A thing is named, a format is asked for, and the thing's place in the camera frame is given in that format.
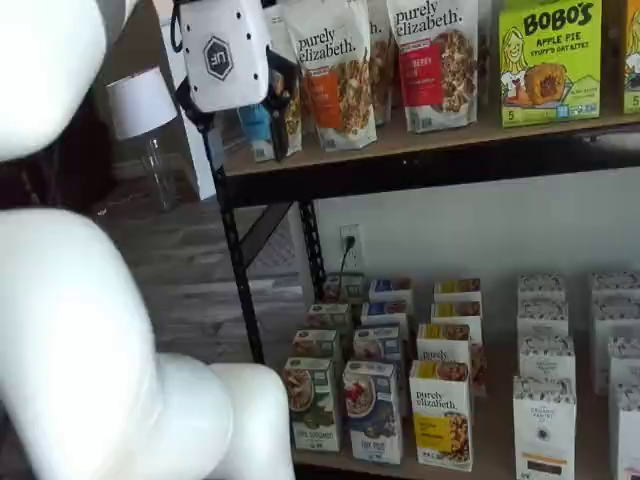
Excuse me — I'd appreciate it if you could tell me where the blue flax plus oatmeal box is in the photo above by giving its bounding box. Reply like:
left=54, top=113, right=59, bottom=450
left=342, top=360, right=405, bottom=466
left=360, top=301, right=411, bottom=329
left=352, top=325, right=407, bottom=416
left=368, top=278, right=414, bottom=305

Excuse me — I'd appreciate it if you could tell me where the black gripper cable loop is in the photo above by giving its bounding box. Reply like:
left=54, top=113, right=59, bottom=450
left=168, top=0, right=187, bottom=53

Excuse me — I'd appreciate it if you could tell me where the black plug with cable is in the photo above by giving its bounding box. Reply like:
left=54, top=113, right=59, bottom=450
left=341, top=234, right=357, bottom=289

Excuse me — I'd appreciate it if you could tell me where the orange label granola bag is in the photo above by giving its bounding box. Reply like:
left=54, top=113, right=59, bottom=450
left=282, top=0, right=380, bottom=153

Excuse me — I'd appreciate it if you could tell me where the yellow Bobo's snack box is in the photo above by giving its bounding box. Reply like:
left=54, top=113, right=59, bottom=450
left=622, top=0, right=640, bottom=115

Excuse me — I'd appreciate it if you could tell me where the white patterned pantry box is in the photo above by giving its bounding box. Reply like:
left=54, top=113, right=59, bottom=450
left=517, top=273, right=567, bottom=301
left=607, top=337, right=640, bottom=389
left=590, top=294, right=640, bottom=396
left=613, top=384, right=640, bottom=480
left=518, top=335, right=575, bottom=381
left=589, top=272, right=640, bottom=299
left=517, top=298, right=570, bottom=339
left=512, top=377, right=577, bottom=480

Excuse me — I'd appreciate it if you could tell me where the blue label granola bag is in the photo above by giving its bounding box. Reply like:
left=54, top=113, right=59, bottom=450
left=237, top=3, right=304, bottom=164

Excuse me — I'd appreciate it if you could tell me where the green Bobo's snack box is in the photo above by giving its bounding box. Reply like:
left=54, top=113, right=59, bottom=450
left=498, top=0, right=603, bottom=128

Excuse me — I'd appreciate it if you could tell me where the yellow purely elizabeth box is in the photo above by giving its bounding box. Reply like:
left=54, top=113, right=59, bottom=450
left=416, top=323, right=486, bottom=399
left=433, top=278, right=482, bottom=304
left=408, top=359, right=475, bottom=473
left=430, top=301, right=484, bottom=326

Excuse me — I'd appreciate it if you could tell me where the purely elizabeth granola bag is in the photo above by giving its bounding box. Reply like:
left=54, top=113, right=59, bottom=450
left=367, top=0, right=396, bottom=129

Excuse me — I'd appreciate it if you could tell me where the green apple cinnamon oatmeal box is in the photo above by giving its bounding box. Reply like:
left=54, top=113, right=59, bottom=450
left=323, top=272, right=365, bottom=306
left=282, top=357, right=344, bottom=453
left=305, top=303, right=351, bottom=334
left=292, top=328, right=341, bottom=364

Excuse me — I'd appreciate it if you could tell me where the white wall outlet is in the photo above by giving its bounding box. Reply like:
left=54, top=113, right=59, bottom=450
left=339, top=224, right=362, bottom=269

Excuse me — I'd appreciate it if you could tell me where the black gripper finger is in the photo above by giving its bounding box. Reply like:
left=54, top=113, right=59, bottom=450
left=173, top=74, right=219, bottom=132
left=263, top=47, right=302, bottom=162

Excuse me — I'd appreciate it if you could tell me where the black metal shelf rack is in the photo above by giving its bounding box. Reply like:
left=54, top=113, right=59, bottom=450
left=202, top=112, right=640, bottom=366

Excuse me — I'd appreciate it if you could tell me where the white shade table lamp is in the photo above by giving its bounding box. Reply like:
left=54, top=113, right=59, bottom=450
left=104, top=66, right=180, bottom=214

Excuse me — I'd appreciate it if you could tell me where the red label granola bag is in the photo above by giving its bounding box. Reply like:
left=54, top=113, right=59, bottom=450
left=385, top=0, right=481, bottom=134

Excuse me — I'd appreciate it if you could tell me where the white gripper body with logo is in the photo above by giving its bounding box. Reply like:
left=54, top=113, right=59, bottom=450
left=178, top=0, right=272, bottom=114

